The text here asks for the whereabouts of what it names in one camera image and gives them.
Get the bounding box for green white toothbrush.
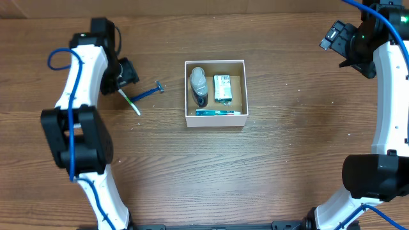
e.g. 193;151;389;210
118;89;141;116

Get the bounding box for blue disposable razor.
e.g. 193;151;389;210
130;80;164;102

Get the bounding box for dark soap pump bottle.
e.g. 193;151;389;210
190;67;208;107

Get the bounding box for teal toothpaste tube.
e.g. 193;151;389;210
196;109;241;116

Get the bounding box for green soap bar package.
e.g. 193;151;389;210
213;75;233;106

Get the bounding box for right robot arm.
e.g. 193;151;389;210
296;1;408;229

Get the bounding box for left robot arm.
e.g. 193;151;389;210
40;17;139;229

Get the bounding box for pink cardboard box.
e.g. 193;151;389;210
185;60;249;128

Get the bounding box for right blue cable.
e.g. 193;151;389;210
341;0;409;65

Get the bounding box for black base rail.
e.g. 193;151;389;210
131;220;302;230

